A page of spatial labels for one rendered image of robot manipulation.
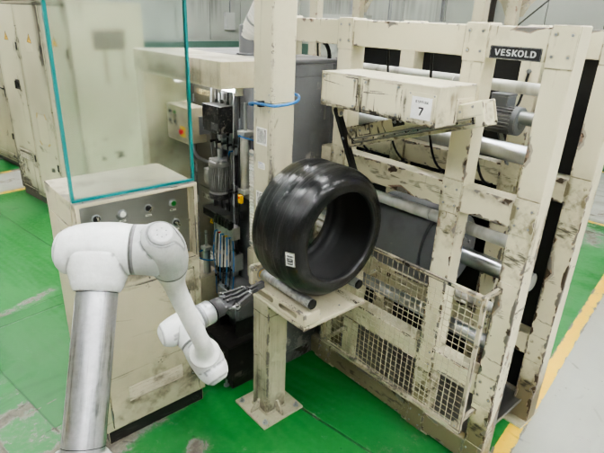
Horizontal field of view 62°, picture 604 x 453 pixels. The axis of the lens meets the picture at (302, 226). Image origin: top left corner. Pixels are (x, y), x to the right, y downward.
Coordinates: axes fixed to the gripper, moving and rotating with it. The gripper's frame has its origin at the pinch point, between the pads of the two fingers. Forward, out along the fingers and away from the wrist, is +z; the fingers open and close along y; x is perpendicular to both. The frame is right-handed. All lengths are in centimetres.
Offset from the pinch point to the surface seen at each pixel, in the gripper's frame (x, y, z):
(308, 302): 11.6, -10.1, 17.7
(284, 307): 21.2, 4.7, 15.9
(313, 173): -38.7, -2.6, 30.9
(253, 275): 11.8, 23.5, 13.9
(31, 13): -87, 390, 47
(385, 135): -44, -3, 72
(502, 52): -77, -40, 95
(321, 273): 14.6, 5.1, 38.8
